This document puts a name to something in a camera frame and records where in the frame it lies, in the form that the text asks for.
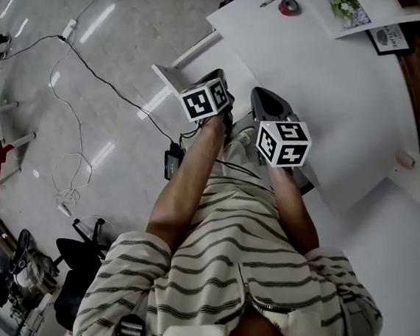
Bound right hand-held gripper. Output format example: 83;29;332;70
249;82;314;171

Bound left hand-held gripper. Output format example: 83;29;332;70
177;67;239;137

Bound white drawer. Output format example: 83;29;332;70
148;26;261;129

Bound red tape roll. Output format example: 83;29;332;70
277;0;302;18

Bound person's left forearm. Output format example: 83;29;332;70
135;113;241;255

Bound person's right forearm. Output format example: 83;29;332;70
267;162;321;257

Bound white desk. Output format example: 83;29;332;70
204;0;420;233

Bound black office chair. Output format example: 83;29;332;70
44;214;117;333

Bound person's white shoe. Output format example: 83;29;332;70
234;127;257;148

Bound person's grey trousers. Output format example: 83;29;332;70
224;117;270;170

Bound black battery box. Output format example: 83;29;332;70
160;140;187;182

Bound artificial purple flowers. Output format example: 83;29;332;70
304;0;371;33

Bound black framed leaf picture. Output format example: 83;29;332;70
365;21;413;57

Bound person's striped shirt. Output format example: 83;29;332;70
60;161;384;336

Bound white cabinet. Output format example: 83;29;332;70
318;176;420;336

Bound black floor cable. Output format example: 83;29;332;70
0;23;179;161

